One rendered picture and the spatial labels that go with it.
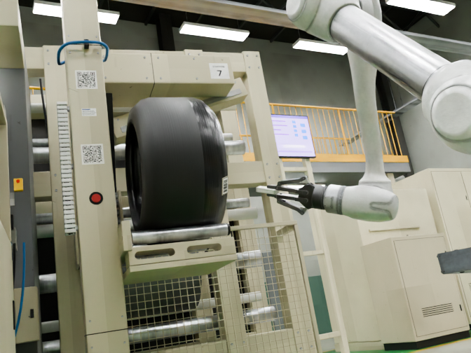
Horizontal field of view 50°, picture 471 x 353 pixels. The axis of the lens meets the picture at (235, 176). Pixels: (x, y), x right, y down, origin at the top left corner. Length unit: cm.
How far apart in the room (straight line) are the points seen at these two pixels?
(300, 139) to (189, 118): 447
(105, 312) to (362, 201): 88
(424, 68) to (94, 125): 115
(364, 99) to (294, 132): 458
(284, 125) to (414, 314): 260
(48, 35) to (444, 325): 1015
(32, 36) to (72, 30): 1068
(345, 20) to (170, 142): 68
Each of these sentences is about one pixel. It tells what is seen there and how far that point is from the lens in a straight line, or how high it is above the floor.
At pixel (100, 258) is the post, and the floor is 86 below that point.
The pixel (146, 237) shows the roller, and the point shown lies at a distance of 170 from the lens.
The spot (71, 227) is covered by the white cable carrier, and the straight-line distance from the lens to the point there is 178.
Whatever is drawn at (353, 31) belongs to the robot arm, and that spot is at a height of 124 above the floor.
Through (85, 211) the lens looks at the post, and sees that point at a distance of 178.
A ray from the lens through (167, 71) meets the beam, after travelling 233.
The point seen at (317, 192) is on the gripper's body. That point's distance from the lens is 158.
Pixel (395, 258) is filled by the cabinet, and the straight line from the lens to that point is 617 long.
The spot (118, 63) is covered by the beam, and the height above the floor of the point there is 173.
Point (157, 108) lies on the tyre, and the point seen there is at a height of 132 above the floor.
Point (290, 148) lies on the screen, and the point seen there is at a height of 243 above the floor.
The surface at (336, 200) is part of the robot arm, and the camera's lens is 155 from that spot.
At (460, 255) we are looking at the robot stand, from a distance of 105.
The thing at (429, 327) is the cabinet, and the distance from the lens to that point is 634.
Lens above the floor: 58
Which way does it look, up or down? 16 degrees up
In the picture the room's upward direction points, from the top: 9 degrees counter-clockwise
